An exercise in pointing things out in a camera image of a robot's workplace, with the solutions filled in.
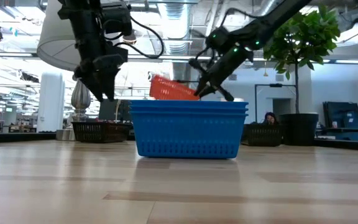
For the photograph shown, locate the white drum lamp shade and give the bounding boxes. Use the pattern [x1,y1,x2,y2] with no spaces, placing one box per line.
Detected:
[36,0,131,72]

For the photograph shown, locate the black metal rectangular stand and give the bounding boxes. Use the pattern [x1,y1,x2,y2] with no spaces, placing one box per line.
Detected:
[254,83,298,124]

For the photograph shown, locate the red plastic basket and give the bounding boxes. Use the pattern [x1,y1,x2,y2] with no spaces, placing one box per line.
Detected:
[149,74,201,101]

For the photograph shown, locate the dark computer screen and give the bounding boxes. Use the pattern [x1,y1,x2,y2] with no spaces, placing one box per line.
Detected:
[98,99,133,123]

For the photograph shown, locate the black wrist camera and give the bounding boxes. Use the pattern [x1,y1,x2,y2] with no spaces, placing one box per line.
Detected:
[205,26,231,48]
[100,1,137,44]

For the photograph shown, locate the blue plastic basket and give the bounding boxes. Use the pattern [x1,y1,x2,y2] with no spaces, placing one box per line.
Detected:
[129,107,249,160]
[129,100,249,110]

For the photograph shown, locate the green leafy artificial plant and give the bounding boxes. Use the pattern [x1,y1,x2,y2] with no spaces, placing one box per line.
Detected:
[262,2,342,114]

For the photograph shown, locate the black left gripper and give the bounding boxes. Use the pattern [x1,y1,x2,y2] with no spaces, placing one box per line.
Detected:
[73,53,129,102]

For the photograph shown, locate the black round plant pot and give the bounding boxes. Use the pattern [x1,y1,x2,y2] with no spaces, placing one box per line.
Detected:
[278,112,319,146]

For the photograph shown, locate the person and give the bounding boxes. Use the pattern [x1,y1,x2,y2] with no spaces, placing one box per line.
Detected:
[262,111,279,126]

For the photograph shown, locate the silver glass lamp base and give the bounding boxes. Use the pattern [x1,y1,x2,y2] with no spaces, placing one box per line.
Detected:
[70,77,92,123]

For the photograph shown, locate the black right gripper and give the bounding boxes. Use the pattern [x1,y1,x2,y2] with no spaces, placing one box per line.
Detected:
[188,42,260,103]

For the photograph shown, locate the white round column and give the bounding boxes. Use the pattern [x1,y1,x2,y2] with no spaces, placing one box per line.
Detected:
[37,72,65,133]

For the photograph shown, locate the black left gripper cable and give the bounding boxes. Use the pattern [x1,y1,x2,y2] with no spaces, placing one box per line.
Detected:
[112,14,165,60]

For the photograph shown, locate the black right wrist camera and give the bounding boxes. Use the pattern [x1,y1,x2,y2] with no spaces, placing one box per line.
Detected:
[205,26,231,48]

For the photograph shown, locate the blue equipment cart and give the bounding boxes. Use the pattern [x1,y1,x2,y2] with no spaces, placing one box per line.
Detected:
[321,101,358,142]

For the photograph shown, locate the black plastic basket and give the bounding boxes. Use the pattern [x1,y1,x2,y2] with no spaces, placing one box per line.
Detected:
[243,123,284,147]
[71,121,133,144]

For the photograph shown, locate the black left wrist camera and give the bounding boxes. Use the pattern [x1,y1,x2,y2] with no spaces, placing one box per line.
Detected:
[100,1,137,44]

